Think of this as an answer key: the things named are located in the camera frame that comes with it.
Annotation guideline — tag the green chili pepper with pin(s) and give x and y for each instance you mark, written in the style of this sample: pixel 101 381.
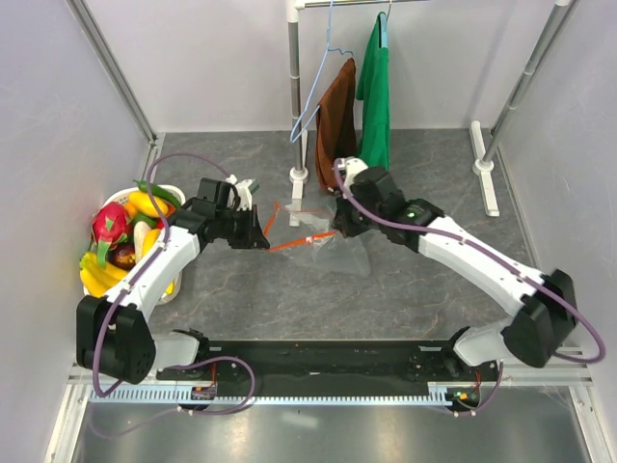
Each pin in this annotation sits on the green chili pepper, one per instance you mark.
pixel 158 191

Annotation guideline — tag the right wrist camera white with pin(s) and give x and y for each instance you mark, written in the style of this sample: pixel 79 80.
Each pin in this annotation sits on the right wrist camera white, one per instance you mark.
pixel 348 168

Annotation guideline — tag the green t-shirt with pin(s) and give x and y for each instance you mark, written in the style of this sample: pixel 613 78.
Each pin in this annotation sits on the green t-shirt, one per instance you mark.
pixel 373 92

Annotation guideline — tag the blue hanger under shirt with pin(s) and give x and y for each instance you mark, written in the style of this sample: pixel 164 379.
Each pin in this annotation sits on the blue hanger under shirt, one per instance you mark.
pixel 383 27

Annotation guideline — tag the white radish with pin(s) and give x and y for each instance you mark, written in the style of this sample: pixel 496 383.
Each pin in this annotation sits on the white radish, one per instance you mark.
pixel 140 231

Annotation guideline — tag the metal clothes rack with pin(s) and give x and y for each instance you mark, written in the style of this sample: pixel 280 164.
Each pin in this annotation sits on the metal clothes rack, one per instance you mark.
pixel 484 153

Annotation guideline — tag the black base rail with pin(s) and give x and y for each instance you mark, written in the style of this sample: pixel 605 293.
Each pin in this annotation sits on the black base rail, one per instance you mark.
pixel 329 368

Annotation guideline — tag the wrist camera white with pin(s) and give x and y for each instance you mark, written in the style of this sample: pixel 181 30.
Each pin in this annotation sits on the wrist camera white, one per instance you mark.
pixel 241 196
pixel 348 168

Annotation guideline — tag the yellow banana bunch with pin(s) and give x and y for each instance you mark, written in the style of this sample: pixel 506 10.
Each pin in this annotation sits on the yellow banana bunch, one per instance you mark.
pixel 96 279

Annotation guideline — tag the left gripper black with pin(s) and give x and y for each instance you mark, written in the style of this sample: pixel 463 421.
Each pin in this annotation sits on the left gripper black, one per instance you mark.
pixel 253 236

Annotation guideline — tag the light blue wire hanger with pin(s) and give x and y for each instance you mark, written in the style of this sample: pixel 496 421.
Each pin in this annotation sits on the light blue wire hanger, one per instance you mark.
pixel 313 87

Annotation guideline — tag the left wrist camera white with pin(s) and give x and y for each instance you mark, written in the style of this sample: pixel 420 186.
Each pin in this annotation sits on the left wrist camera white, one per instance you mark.
pixel 241 196

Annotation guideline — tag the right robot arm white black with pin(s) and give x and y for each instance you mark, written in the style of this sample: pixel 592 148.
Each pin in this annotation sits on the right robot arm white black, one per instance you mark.
pixel 539 306

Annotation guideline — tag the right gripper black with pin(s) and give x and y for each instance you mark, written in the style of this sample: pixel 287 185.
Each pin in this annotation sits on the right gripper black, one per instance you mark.
pixel 342 221

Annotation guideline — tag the red dragon fruit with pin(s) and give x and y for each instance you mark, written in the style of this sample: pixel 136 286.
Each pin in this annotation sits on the red dragon fruit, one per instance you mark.
pixel 111 226

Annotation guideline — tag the clear zip top bag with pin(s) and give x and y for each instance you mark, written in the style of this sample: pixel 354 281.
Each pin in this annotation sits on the clear zip top bag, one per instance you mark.
pixel 305 235

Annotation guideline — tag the purple mangosteen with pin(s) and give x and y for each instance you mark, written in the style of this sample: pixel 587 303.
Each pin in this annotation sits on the purple mangosteen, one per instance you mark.
pixel 123 256

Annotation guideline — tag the brown towel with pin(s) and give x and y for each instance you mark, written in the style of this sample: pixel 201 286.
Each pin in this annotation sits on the brown towel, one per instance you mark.
pixel 335 128

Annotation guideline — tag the yellow mango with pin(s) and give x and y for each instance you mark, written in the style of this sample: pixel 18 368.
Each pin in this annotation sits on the yellow mango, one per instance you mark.
pixel 151 207

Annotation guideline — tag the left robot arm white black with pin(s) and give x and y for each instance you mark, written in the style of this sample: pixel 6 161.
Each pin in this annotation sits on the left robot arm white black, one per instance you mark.
pixel 112 333

